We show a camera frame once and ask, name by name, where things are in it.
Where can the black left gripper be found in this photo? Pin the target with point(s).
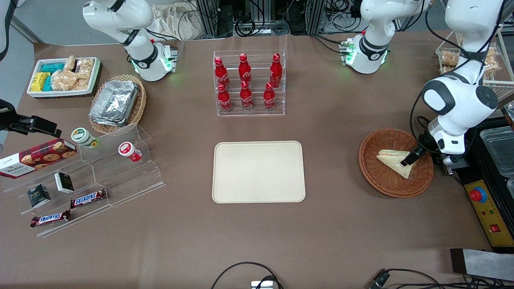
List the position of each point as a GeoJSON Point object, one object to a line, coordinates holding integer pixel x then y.
{"type": "Point", "coordinates": [423, 145]}

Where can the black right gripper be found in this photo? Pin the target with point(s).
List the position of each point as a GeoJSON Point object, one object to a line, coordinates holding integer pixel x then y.
{"type": "Point", "coordinates": [12, 121]}

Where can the triangular sandwich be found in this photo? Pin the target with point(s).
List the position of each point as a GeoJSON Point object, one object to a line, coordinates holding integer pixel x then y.
{"type": "Point", "coordinates": [391, 158]}

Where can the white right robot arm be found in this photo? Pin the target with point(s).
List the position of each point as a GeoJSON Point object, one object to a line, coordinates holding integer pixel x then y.
{"type": "Point", "coordinates": [140, 56]}

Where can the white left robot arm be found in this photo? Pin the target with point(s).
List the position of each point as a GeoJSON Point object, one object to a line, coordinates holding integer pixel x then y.
{"type": "Point", "coordinates": [453, 100]}

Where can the round brown wicker basket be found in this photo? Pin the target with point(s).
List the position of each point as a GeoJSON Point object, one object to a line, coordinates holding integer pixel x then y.
{"type": "Point", "coordinates": [385, 180]}

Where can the oval wicker basket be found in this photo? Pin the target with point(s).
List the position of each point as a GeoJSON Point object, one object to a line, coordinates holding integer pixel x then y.
{"type": "Point", "coordinates": [138, 108]}

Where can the cream rectangular tray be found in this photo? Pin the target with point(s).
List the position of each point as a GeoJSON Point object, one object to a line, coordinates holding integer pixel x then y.
{"type": "Point", "coordinates": [257, 172]}

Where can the red Walkers cookie box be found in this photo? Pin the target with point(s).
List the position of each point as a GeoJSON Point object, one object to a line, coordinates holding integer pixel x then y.
{"type": "Point", "coordinates": [36, 158]}

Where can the green yogurt cup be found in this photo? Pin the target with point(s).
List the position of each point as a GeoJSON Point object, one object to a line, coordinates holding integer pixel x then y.
{"type": "Point", "coordinates": [82, 136]}

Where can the white rectangular snack bin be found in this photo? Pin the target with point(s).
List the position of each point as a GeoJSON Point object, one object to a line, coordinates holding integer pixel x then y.
{"type": "Point", "coordinates": [64, 93]}

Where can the teal snack pack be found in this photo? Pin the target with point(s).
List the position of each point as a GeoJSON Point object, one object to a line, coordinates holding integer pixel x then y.
{"type": "Point", "coordinates": [53, 67]}
{"type": "Point", "coordinates": [47, 83]}

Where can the yellow snack pack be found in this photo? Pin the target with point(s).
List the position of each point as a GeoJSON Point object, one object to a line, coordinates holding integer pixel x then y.
{"type": "Point", "coordinates": [39, 81]}

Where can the clear bag of rice snacks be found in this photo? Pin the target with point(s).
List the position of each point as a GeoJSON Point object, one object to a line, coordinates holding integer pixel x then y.
{"type": "Point", "coordinates": [83, 84]}
{"type": "Point", "coordinates": [63, 80]}
{"type": "Point", "coordinates": [449, 59]}
{"type": "Point", "coordinates": [85, 68]}
{"type": "Point", "coordinates": [492, 66]}
{"type": "Point", "coordinates": [70, 63]}

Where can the black box white label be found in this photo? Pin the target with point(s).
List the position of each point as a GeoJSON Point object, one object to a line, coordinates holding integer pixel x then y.
{"type": "Point", "coordinates": [64, 182]}

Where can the black box gold print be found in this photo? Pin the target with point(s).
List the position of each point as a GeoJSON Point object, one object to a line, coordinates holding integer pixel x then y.
{"type": "Point", "coordinates": [39, 196]}

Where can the stacked aluminium foil trays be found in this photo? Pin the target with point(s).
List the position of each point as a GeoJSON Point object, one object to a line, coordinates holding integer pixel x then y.
{"type": "Point", "coordinates": [114, 102]}

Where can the red emergency stop button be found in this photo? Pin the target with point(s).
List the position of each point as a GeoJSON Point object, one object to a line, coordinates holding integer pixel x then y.
{"type": "Point", "coordinates": [478, 194]}

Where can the Snickers chocolate bar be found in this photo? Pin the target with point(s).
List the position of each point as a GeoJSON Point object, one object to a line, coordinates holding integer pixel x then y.
{"type": "Point", "coordinates": [88, 198]}
{"type": "Point", "coordinates": [50, 218]}

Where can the clear plastic container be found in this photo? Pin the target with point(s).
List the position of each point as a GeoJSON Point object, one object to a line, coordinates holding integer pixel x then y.
{"type": "Point", "coordinates": [498, 150]}

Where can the red yogurt cup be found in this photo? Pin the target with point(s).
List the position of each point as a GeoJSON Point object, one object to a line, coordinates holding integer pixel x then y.
{"type": "Point", "coordinates": [128, 150]}

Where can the clear acrylic stepped shelf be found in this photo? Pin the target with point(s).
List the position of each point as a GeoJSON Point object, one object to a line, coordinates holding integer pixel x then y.
{"type": "Point", "coordinates": [120, 180]}

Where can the black machine yellow panel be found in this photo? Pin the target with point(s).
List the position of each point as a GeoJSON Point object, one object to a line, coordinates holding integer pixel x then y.
{"type": "Point", "coordinates": [486, 216]}

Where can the grey flat strip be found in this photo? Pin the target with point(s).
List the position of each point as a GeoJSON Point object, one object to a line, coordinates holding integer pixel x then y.
{"type": "Point", "coordinates": [482, 264]}

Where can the red cola bottle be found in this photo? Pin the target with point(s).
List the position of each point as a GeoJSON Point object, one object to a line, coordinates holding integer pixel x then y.
{"type": "Point", "coordinates": [225, 100]}
{"type": "Point", "coordinates": [246, 98]}
{"type": "Point", "coordinates": [245, 70]}
{"type": "Point", "coordinates": [221, 74]}
{"type": "Point", "coordinates": [276, 72]}
{"type": "Point", "coordinates": [269, 98]}

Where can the clear acrylic bottle rack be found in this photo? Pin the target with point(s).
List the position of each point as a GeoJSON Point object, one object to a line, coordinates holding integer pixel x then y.
{"type": "Point", "coordinates": [257, 110]}

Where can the beige cloth bag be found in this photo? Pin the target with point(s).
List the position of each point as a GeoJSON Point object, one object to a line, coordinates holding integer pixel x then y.
{"type": "Point", "coordinates": [176, 22]}

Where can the silver connector block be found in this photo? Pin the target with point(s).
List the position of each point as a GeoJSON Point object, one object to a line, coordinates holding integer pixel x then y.
{"type": "Point", "coordinates": [263, 285]}

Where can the aluminium frame post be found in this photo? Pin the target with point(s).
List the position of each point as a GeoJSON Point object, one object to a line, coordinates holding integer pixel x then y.
{"type": "Point", "coordinates": [207, 18]}
{"type": "Point", "coordinates": [315, 16]}

